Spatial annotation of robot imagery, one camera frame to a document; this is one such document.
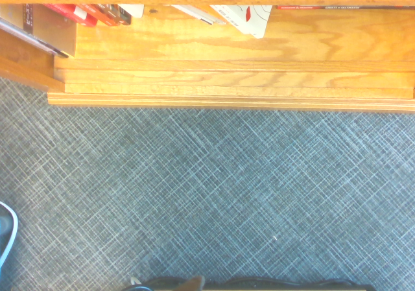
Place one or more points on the rustic wooden side table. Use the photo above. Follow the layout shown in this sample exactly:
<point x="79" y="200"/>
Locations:
<point x="285" y="286"/>

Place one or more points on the white book red lips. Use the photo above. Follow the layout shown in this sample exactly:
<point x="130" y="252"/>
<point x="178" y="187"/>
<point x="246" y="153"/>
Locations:
<point x="253" y="20"/>

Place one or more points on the thin pale book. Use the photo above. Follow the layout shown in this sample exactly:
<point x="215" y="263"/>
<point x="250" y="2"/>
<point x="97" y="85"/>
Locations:
<point x="197" y="14"/>

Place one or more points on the dark book red spine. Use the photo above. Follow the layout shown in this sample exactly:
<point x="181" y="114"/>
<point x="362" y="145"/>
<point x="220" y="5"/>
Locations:
<point x="340" y="7"/>

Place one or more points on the dark brown book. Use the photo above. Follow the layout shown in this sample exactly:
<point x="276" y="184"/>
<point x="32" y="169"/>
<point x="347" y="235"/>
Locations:
<point x="121" y="15"/>

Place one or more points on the brown hardcover book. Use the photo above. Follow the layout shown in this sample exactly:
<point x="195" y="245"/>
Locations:
<point x="48" y="28"/>

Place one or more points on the red orange book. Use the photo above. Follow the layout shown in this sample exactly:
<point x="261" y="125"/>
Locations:
<point x="102" y="14"/>

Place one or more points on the wooden bookshelf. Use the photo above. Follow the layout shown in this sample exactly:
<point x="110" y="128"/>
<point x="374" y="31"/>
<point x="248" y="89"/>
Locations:
<point x="207" y="51"/>

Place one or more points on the plain white book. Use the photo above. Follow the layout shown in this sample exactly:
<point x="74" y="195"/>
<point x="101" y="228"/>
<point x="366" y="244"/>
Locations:
<point x="134" y="9"/>

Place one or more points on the blue covered sofa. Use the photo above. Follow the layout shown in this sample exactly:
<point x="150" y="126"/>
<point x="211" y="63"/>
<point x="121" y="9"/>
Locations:
<point x="6" y="232"/>

